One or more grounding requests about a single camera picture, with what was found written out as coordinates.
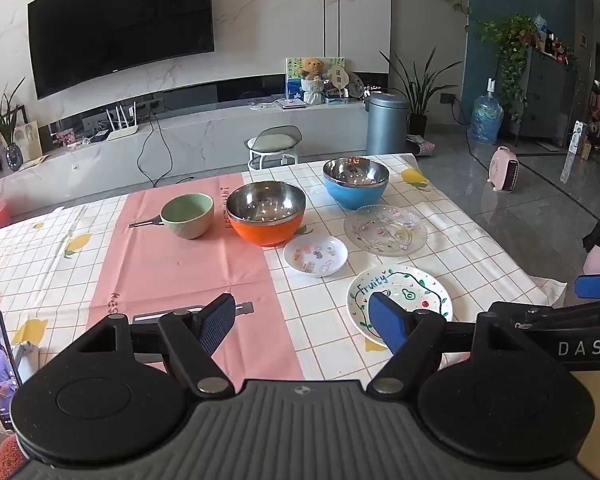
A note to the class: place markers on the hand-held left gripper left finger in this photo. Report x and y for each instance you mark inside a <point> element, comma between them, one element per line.
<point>217,324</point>

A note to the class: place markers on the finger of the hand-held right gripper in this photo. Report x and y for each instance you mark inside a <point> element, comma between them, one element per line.
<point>599,286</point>

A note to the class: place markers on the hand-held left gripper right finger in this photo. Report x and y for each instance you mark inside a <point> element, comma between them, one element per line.
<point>387,326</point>

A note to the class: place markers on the white fruit-painted plate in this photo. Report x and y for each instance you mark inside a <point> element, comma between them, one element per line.
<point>420,292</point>

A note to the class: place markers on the clear glass plate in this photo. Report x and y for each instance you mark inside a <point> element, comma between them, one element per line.
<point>385,232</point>

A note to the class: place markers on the small white sticker plate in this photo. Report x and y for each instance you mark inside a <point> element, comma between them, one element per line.
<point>315,255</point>

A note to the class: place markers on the orange steel-lined bowl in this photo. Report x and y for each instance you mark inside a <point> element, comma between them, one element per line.
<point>265,227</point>

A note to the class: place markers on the blue steel-lined bowl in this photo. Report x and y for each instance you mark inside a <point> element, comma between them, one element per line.
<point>355,192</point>

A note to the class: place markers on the pink table mat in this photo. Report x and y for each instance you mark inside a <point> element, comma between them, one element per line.
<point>180,280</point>

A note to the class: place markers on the green ceramic bowl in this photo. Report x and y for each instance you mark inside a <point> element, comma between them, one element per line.
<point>187,217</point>

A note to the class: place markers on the white upright box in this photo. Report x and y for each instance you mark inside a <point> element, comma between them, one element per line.
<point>575,150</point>

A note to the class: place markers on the pink space heater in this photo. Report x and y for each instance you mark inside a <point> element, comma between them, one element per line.
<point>502,170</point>

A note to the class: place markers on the lemon print checked tablecloth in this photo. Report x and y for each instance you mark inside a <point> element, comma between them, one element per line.
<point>45,270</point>

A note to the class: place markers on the patterned fabric slippers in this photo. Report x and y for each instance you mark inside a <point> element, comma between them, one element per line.
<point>422,147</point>

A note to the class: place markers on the round white stool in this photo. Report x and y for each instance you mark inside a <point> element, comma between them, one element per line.
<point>272,142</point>

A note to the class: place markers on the white marble media console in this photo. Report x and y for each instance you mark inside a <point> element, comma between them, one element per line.
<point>205,132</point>

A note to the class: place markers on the grey phone stand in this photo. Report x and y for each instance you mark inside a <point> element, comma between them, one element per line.
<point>26,360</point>

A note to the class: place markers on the dark grey cabinet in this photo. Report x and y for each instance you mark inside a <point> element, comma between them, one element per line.
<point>547,95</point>

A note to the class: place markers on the blue water jug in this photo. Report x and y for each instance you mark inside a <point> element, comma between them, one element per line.
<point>487,117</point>

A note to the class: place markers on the grey metal trash can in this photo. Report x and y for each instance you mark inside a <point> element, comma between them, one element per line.
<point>387,122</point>

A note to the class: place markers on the white wifi router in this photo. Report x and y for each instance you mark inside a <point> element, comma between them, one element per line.
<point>122,130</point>

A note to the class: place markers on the white flat device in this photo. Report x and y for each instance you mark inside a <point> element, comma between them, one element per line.
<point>287,104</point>

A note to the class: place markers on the tall leafy potted plant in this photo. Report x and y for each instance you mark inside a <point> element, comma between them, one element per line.
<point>420,90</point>

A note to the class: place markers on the decorative display plate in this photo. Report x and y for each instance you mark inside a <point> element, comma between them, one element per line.
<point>356,87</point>

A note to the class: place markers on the small pink picture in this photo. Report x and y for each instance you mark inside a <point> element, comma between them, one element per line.
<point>65,137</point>

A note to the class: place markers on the white woven basket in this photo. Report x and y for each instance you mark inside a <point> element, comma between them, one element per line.
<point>312,92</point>

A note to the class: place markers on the red round cushion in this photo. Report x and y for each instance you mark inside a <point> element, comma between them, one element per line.
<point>7,457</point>

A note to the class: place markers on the round paper hand fan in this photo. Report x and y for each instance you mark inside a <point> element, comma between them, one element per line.
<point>338,77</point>

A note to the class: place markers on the trailing ivy plant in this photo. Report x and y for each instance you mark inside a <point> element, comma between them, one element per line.
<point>510,40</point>

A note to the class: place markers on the dark blue vase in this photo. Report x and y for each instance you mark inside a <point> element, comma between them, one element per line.
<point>13,157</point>

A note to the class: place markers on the brown teddy bear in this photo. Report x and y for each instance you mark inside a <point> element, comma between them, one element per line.
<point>312,67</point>

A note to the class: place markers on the green plant in vase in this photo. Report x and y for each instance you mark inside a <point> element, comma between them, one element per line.
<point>5,115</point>

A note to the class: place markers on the white photo frame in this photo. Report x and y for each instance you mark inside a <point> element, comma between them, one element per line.
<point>27,139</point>

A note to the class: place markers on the black wall television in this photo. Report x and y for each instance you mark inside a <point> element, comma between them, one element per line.
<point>120,25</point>

